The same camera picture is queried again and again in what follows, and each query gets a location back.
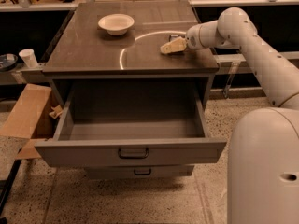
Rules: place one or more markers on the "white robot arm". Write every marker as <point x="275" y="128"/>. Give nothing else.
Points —
<point x="263" y="156"/>

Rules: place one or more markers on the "white paper cup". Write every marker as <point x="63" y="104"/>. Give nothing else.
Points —
<point x="28" y="56"/>

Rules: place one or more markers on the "dark round dish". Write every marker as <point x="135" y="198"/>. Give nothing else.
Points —
<point x="8" y="62"/>

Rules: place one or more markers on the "black lower drawer handle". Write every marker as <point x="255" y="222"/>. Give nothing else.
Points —
<point x="142" y="172"/>

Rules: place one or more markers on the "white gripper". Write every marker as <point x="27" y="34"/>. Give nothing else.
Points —
<point x="192" y="40"/>

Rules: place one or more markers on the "open grey top drawer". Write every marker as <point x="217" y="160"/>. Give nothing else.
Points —
<point x="166" y="117"/>

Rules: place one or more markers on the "grey drawer cabinet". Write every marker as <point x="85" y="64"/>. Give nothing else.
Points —
<point x="87" y="51"/>

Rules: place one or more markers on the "black top drawer handle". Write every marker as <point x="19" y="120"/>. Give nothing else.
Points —
<point x="133" y="154"/>

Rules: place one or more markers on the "white bowl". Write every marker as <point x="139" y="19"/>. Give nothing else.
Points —
<point x="116" y="24"/>

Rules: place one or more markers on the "black drawer handle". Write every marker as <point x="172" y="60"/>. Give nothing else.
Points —
<point x="133" y="154"/>
<point x="142" y="172"/>

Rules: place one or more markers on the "grey lower drawer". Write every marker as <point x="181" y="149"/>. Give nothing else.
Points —
<point x="128" y="172"/>

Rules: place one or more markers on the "cardboard box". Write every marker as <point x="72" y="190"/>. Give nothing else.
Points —
<point x="32" y="118"/>

